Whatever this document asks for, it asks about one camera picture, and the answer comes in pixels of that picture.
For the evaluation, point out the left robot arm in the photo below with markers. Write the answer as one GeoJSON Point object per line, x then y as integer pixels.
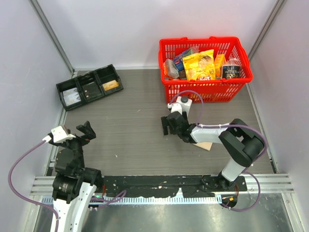
{"type": "Point", "coordinates": [74, 183]}

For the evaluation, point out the blue snack packet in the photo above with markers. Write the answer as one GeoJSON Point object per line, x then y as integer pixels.
{"type": "Point", "coordinates": [178, 60]}

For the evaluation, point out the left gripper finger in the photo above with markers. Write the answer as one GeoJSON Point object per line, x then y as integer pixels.
{"type": "Point", "coordinates": [86, 127]}
{"type": "Point", "coordinates": [86, 138]}

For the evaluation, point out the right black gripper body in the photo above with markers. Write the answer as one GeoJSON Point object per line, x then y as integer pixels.
{"type": "Point", "coordinates": [184, 115]}

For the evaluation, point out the gold card in tray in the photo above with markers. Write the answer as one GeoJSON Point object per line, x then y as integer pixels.
{"type": "Point", "coordinates": [110, 85]}

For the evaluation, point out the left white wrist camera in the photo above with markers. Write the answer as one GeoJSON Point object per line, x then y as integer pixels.
{"type": "Point", "coordinates": [58, 134]}

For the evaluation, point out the dark card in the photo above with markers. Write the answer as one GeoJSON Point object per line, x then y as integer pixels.
{"type": "Point", "coordinates": [91, 91]}

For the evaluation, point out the grey wrapped snack pack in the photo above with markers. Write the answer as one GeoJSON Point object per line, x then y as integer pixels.
{"type": "Point", "coordinates": [170, 69]}

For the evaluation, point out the black mounting base plate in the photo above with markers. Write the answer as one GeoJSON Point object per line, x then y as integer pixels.
{"type": "Point", "coordinates": [164, 186]}

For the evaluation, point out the red shopping basket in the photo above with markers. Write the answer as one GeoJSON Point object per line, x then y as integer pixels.
{"type": "Point", "coordinates": [218, 90]}

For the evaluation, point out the white bottle grey cap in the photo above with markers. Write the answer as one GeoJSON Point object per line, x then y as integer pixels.
{"type": "Point", "coordinates": [185, 103]}

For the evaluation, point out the beige card holder wallet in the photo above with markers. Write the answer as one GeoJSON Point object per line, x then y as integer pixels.
{"type": "Point", "coordinates": [204, 145]}

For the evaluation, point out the black three-compartment tray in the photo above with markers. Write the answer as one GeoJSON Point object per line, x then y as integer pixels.
{"type": "Point", "coordinates": [99, 76]}

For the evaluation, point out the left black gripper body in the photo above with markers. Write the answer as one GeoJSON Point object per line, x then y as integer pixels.
{"type": "Point", "coordinates": [75, 143]}

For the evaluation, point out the white cable duct strip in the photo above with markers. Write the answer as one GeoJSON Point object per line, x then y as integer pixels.
{"type": "Point", "coordinates": [179, 199]}

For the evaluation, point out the black round can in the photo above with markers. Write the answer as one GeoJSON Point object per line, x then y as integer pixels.
{"type": "Point", "coordinates": [231, 71]}

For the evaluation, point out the white cards in tray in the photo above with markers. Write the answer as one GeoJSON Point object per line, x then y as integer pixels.
{"type": "Point", "coordinates": [71, 96]}

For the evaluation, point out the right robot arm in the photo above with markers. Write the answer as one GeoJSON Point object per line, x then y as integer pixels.
{"type": "Point", "coordinates": [243, 143]}

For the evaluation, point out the orange snack box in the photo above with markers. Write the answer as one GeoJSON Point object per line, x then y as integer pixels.
{"type": "Point", "coordinates": [218, 63]}

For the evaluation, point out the yellow chips bag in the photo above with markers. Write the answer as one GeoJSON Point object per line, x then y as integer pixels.
{"type": "Point", "coordinates": [200, 66]}

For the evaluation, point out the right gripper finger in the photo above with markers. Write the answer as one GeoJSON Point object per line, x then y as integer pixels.
{"type": "Point", "coordinates": [165, 125]}
{"type": "Point", "coordinates": [173, 129]}

